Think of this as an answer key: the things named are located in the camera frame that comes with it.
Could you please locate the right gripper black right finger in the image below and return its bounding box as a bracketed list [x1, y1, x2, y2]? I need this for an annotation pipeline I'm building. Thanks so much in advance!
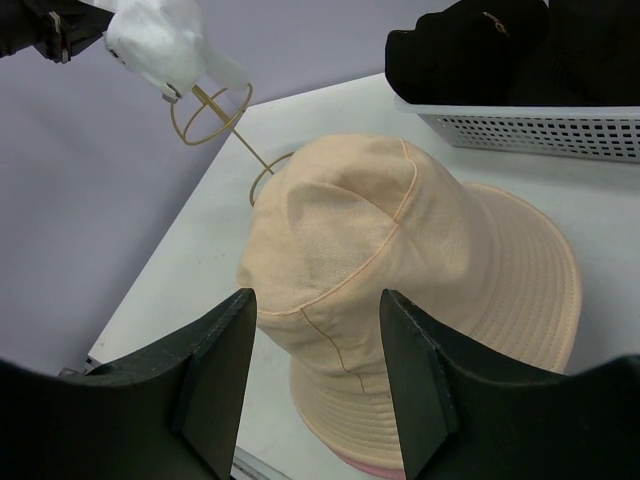
[379, 290, 639, 479]

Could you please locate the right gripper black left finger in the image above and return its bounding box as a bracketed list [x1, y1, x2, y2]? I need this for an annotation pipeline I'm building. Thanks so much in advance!
[1, 289, 257, 479]

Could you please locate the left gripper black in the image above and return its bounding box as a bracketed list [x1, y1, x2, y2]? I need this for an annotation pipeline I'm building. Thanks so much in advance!
[1, 0, 113, 64]

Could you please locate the pink bucket hat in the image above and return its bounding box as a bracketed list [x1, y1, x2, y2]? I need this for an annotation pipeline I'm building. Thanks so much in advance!
[324, 439, 406, 476]

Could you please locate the white baseball cap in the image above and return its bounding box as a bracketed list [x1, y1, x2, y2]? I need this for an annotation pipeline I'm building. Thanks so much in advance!
[104, 1, 249, 103]

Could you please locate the gold wire hat stand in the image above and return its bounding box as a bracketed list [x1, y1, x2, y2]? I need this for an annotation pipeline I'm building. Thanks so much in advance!
[168, 83, 294, 206]

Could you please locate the beige bucket hat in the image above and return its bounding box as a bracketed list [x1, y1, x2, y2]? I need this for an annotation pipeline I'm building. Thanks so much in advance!
[237, 134, 582, 471]

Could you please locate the black hat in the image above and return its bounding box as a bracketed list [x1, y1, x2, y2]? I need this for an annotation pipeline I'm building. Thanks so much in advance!
[384, 1, 639, 107]

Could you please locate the white plastic basket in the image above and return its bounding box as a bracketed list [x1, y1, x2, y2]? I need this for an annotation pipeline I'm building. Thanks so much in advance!
[395, 97, 639, 164]

